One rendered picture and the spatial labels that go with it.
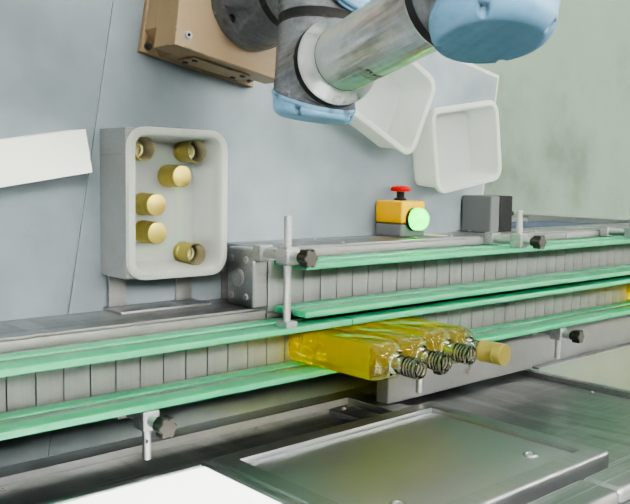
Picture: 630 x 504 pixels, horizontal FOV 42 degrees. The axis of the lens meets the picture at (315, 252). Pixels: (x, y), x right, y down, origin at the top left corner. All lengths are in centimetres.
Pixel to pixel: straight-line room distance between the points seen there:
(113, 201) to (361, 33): 48
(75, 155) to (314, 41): 37
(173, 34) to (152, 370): 49
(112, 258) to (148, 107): 25
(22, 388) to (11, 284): 18
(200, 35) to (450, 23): 57
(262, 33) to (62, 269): 46
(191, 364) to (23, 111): 43
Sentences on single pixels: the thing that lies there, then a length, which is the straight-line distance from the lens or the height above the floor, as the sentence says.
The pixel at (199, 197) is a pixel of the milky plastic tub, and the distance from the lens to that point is 133.
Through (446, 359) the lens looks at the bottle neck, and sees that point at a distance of 124.
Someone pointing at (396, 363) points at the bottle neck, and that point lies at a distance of 120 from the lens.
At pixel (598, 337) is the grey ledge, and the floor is 88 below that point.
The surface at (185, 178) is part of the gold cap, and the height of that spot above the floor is 81.
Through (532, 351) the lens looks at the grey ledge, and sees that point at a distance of 190.
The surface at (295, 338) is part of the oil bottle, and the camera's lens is 133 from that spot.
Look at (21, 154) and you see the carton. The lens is 117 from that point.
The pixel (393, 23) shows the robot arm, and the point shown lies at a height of 129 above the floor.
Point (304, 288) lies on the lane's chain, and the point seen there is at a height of 88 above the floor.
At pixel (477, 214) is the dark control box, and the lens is 182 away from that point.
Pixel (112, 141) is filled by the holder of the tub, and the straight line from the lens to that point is 125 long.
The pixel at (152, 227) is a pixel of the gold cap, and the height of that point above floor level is 81.
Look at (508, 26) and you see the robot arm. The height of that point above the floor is 145.
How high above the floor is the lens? 189
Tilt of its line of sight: 48 degrees down
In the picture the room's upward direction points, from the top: 97 degrees clockwise
